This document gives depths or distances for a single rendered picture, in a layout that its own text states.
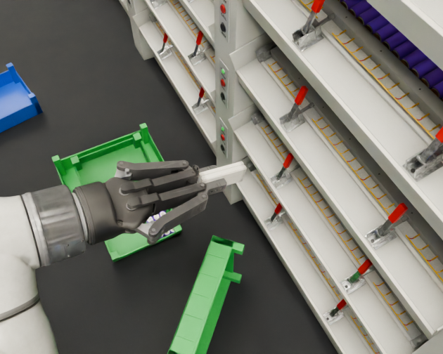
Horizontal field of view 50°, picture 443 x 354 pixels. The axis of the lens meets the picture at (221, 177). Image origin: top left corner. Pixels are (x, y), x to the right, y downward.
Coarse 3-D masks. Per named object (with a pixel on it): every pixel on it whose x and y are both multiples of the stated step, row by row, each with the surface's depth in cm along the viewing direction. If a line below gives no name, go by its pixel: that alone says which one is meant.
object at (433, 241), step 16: (272, 64) 95; (288, 64) 93; (304, 80) 90; (320, 96) 88; (320, 112) 87; (336, 128) 84; (336, 144) 84; (352, 144) 82; (352, 160) 82; (368, 160) 80; (368, 176) 80; (384, 176) 78; (384, 192) 79; (400, 192) 76; (384, 208) 77; (416, 224) 73; (432, 240) 72
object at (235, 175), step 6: (234, 168) 68; (240, 168) 68; (246, 168) 68; (210, 174) 66; (216, 174) 66; (222, 174) 67; (228, 174) 67; (234, 174) 68; (240, 174) 69; (204, 180) 65; (210, 180) 66; (216, 180) 67; (228, 180) 68; (234, 180) 69; (240, 180) 70
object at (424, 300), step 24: (240, 48) 94; (264, 48) 95; (240, 72) 98; (264, 72) 96; (264, 96) 94; (312, 120) 89; (288, 144) 89; (312, 144) 86; (312, 168) 84; (336, 168) 83; (336, 192) 81; (360, 192) 80; (360, 216) 78; (360, 240) 78; (408, 240) 75; (384, 264) 74; (408, 264) 73; (432, 264) 72; (408, 288) 72; (432, 288) 71; (432, 312) 70; (432, 336) 69
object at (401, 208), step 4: (400, 204) 70; (404, 204) 70; (396, 208) 70; (400, 208) 70; (404, 208) 69; (392, 212) 71; (396, 212) 70; (400, 212) 70; (404, 212) 70; (388, 216) 72; (392, 216) 71; (396, 216) 71; (400, 216) 71; (388, 220) 72; (392, 220) 71; (396, 220) 71; (384, 224) 73; (388, 224) 72; (380, 228) 74; (384, 228) 73; (388, 228) 73; (380, 232) 74; (384, 232) 74
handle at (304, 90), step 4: (300, 88) 83; (304, 88) 83; (300, 92) 84; (304, 92) 83; (300, 96) 84; (304, 96) 84; (296, 100) 85; (300, 100) 84; (296, 104) 85; (300, 104) 85; (292, 108) 87; (296, 108) 86; (292, 112) 87; (288, 116) 88; (292, 116) 87; (296, 116) 88
